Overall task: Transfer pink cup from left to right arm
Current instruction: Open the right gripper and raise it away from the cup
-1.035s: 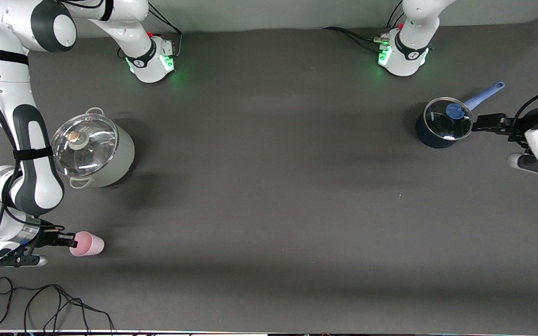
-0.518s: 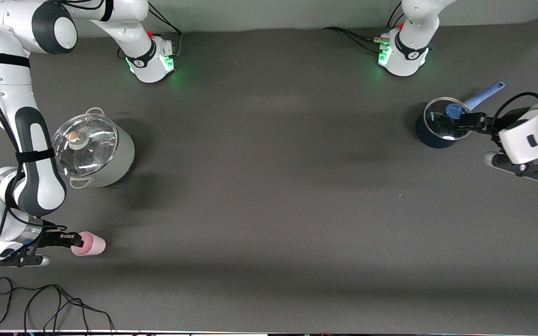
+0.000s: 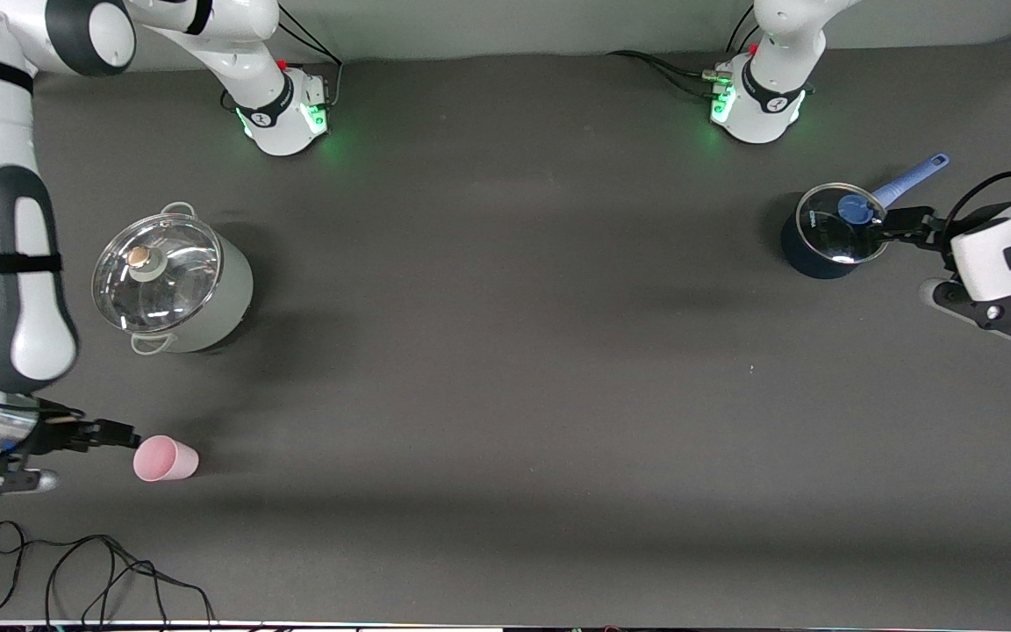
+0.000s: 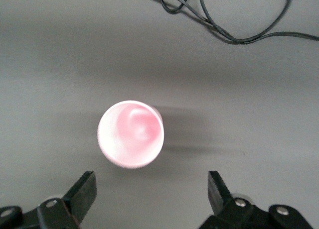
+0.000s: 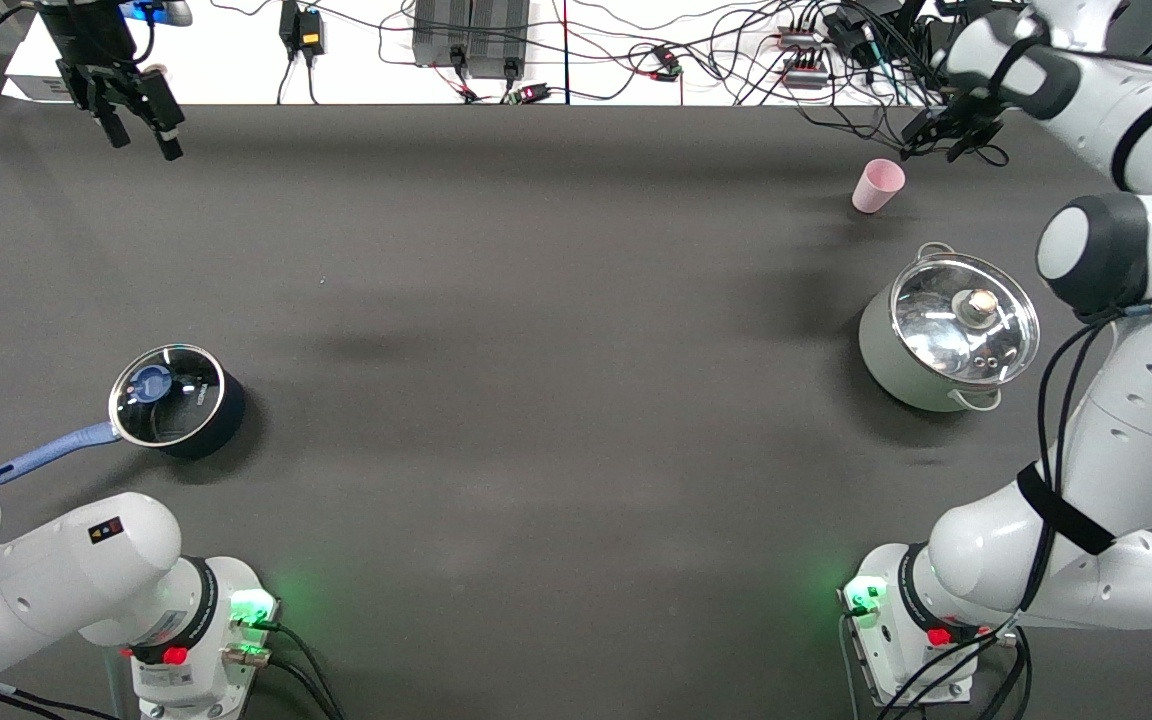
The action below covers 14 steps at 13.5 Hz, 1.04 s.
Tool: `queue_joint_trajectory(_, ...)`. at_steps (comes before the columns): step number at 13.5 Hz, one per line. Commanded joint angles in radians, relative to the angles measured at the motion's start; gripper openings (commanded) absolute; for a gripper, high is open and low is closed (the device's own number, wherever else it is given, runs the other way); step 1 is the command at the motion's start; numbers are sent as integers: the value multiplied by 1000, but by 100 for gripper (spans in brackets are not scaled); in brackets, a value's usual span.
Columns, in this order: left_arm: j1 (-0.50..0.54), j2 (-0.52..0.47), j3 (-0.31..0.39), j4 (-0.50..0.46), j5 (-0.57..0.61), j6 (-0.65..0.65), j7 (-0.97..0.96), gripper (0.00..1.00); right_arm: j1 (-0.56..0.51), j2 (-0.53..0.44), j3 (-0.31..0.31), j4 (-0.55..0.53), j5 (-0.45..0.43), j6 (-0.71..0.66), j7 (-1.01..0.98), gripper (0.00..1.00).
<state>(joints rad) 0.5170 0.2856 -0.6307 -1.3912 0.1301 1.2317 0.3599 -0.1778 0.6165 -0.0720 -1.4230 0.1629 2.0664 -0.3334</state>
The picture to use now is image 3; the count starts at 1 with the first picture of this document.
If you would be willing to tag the grey-green stockpot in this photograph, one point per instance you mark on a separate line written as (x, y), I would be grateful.
(233, 290)

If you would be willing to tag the glass lid with blue knob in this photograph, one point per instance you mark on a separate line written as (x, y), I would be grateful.
(830, 233)

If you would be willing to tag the pink plastic cup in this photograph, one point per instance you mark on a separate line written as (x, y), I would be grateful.
(159, 458)

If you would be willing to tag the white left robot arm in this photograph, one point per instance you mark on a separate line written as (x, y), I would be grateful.
(988, 250)

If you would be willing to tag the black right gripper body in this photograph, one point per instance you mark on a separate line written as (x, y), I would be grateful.
(60, 435)

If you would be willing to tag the glass lid with tan knob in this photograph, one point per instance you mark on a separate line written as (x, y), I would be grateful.
(172, 290)

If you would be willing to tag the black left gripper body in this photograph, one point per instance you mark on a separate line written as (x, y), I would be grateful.
(928, 230)

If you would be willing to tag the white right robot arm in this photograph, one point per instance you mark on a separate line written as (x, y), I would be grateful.
(18, 263)

